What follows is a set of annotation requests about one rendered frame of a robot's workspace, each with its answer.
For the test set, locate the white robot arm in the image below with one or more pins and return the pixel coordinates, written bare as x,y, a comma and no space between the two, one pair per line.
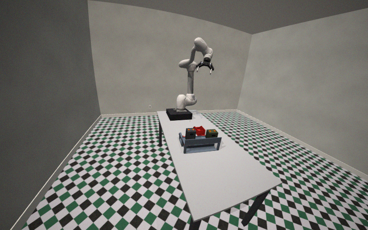
190,65

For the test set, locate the black case with orange latches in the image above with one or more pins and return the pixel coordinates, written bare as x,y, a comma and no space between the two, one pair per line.
190,133

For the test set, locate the olive green case with orange latches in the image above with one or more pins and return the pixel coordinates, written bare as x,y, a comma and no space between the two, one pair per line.
211,133

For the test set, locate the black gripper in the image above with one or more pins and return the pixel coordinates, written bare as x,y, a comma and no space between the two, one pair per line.
206,62

